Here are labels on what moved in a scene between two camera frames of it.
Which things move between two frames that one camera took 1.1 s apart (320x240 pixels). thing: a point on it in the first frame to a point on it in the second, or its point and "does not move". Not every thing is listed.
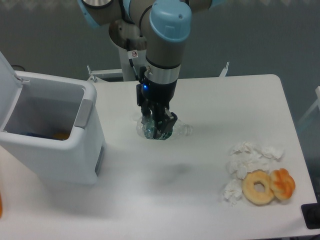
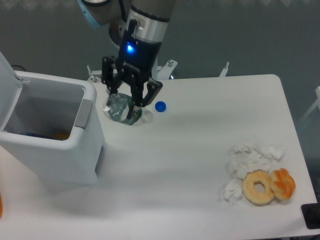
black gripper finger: x=148 y=104 to x=110 y=76
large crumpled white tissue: x=244 y=157 does not move
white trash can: x=52 y=125 does not move
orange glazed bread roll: x=282 y=183 does not move
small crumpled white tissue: x=233 y=191 does not move
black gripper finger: x=164 y=120 to x=137 y=90
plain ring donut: x=256 y=197 does not move
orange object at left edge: x=1 y=206 does not move
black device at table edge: x=311 y=213 does not move
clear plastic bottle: x=145 y=127 to x=118 y=107
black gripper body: x=152 y=95 to x=137 y=57
